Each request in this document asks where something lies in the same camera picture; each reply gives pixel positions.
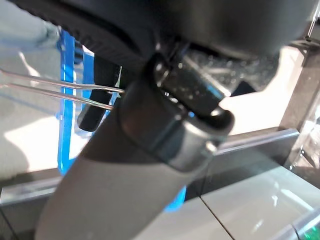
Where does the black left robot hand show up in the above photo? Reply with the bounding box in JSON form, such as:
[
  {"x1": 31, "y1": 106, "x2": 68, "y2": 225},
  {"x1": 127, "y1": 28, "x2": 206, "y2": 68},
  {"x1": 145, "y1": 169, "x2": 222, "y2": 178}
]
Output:
[{"x1": 14, "y1": 0, "x2": 320, "y2": 240}]

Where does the blue plastic shopping basket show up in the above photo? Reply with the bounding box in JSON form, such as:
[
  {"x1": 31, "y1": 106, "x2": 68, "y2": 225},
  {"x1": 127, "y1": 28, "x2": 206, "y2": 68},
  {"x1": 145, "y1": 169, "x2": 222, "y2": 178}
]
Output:
[{"x1": 0, "y1": 28, "x2": 196, "y2": 213}]

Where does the pale blue fabric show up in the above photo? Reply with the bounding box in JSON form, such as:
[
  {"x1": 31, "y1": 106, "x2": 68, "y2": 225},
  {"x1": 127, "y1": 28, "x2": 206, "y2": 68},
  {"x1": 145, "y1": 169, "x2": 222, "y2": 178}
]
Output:
[{"x1": 0, "y1": 0, "x2": 62, "y2": 51}]

